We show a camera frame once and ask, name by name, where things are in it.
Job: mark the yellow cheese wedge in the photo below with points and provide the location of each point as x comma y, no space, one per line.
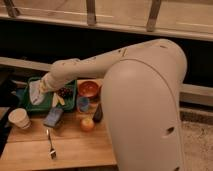
57,100

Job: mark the orange apple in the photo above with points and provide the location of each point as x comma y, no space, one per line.
87,124

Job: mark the white cloth towel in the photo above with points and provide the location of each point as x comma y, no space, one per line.
35,95

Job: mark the small blue cup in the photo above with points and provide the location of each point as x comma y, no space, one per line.
82,104

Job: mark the dark grape bunch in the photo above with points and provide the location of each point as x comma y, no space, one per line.
65,92

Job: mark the green plastic tray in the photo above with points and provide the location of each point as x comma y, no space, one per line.
46,104

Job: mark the white paper cup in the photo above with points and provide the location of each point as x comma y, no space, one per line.
19,118

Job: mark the red bowl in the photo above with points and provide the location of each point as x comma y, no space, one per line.
88,89

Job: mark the blue sponge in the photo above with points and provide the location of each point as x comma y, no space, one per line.
53,117

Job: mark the metal fork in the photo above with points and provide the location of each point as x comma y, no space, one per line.
52,150

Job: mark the black rectangular block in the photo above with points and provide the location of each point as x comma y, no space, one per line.
98,115

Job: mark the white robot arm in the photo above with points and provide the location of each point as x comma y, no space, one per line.
140,101

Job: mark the blue object behind tray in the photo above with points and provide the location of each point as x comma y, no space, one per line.
20,93

